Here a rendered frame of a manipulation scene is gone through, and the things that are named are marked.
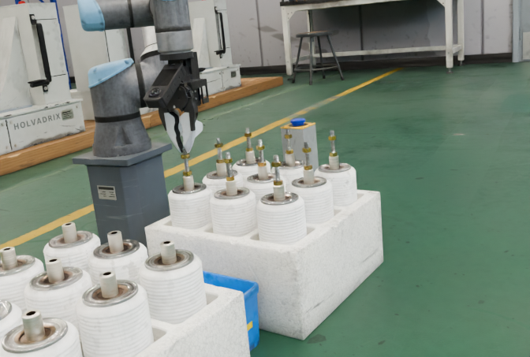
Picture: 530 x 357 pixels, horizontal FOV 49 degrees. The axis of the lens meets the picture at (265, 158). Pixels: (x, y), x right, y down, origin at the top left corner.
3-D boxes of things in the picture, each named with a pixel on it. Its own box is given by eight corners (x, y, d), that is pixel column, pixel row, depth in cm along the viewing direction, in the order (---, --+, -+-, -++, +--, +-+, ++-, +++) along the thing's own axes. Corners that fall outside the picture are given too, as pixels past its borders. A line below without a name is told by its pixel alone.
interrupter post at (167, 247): (158, 264, 88) (155, 244, 88) (169, 258, 90) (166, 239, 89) (169, 266, 87) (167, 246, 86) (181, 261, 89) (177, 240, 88)
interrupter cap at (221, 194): (207, 199, 119) (207, 196, 119) (225, 189, 125) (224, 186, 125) (240, 202, 115) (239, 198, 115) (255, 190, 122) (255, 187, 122)
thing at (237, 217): (210, 280, 122) (200, 200, 118) (231, 262, 131) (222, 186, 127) (251, 286, 118) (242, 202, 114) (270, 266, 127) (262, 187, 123)
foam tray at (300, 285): (154, 301, 131) (143, 227, 127) (252, 240, 162) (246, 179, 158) (304, 341, 109) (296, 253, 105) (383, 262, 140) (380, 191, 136)
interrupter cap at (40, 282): (19, 287, 85) (18, 282, 85) (61, 266, 91) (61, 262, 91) (50, 296, 81) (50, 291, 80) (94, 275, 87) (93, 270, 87)
